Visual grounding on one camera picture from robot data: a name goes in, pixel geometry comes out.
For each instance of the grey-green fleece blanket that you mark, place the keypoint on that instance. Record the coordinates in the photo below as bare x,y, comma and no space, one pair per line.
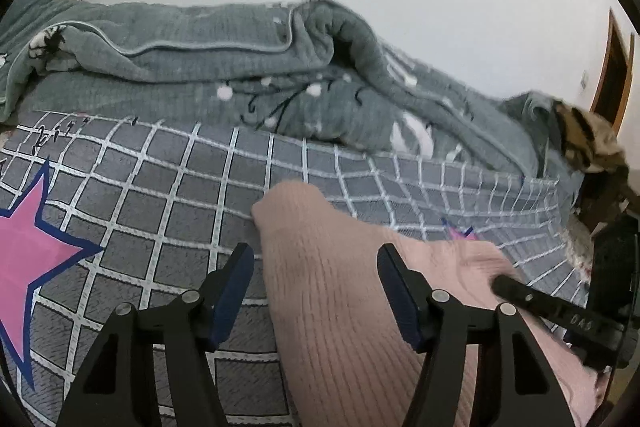
311,70

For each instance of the white wall switch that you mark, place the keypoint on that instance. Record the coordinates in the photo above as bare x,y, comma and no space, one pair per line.
584,81

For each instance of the pink knit sweater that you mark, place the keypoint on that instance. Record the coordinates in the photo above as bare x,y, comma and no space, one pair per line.
341,351

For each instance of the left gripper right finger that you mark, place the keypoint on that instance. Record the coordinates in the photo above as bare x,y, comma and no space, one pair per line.
515,384

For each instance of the grey checked star bedcover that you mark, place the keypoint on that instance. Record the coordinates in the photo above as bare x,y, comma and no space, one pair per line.
166,203

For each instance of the brown clothes pile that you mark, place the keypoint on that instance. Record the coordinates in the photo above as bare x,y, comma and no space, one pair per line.
588,141

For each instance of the wooden door frame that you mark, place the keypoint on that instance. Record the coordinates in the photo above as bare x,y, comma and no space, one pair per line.
617,72

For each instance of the dark wooden chair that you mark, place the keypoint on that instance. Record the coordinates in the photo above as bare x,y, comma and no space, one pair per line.
604,197

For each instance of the person's right hand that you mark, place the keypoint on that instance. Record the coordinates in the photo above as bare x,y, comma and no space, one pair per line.
603,403

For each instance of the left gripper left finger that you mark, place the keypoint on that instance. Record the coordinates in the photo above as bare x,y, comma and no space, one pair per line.
115,385

